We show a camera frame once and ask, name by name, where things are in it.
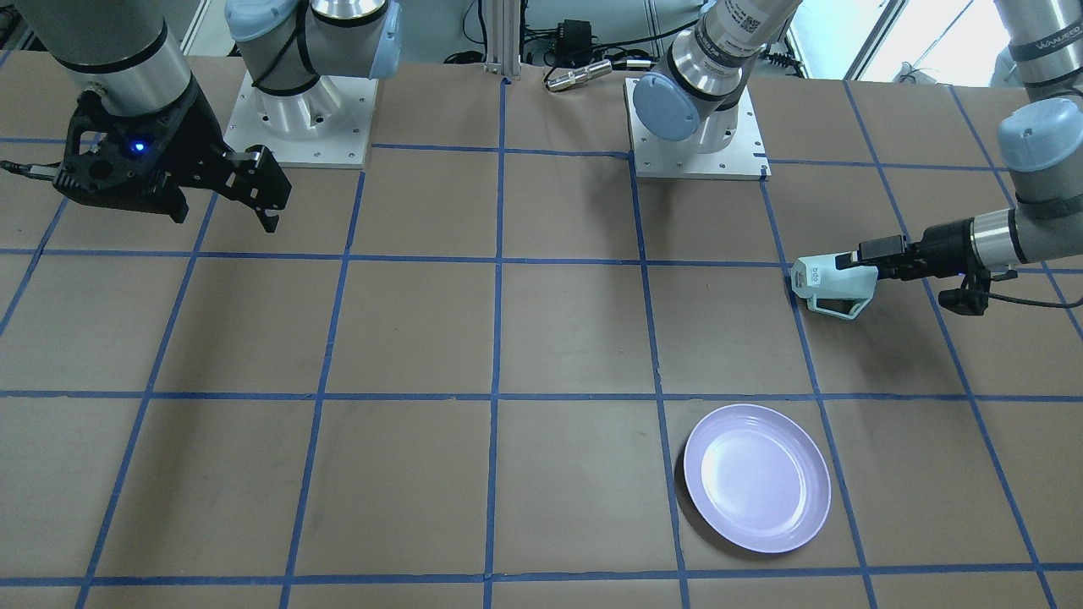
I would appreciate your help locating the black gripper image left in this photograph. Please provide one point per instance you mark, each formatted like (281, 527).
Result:
(197, 135)

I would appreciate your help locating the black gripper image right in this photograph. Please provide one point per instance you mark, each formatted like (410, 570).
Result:
(941, 244)

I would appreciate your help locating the mint green angular cup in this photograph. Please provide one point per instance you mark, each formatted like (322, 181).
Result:
(828, 291)

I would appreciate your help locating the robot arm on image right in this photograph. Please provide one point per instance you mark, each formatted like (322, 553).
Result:
(706, 68)

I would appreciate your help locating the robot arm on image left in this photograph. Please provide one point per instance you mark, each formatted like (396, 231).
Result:
(128, 47)

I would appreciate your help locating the lavender plate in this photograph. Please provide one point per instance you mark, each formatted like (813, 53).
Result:
(757, 478)

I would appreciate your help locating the silver metal cylinder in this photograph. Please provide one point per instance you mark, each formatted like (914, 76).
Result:
(578, 76)

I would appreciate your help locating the black power adapter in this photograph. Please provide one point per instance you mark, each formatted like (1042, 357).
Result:
(573, 38)

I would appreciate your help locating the white base plate image left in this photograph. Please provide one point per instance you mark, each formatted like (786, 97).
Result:
(327, 126)

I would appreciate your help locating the white base plate image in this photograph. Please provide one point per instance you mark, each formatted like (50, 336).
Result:
(729, 147)
(327, 126)

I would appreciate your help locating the white base plate image right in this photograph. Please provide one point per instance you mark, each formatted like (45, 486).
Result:
(729, 147)

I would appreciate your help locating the aluminium profile post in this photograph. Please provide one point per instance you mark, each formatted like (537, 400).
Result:
(503, 31)

